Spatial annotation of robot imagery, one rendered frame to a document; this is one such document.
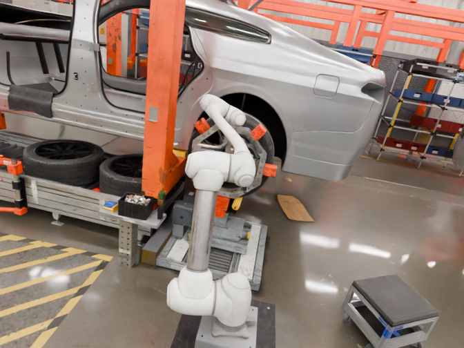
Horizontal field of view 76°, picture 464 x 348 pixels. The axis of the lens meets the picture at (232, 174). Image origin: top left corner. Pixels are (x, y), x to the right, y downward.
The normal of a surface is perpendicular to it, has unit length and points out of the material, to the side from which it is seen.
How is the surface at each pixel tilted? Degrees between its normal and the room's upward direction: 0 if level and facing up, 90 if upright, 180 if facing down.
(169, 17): 90
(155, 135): 90
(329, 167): 90
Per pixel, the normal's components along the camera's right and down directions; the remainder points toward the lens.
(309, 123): -0.18, 0.36
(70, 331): 0.15, -0.91
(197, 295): 0.18, 0.00
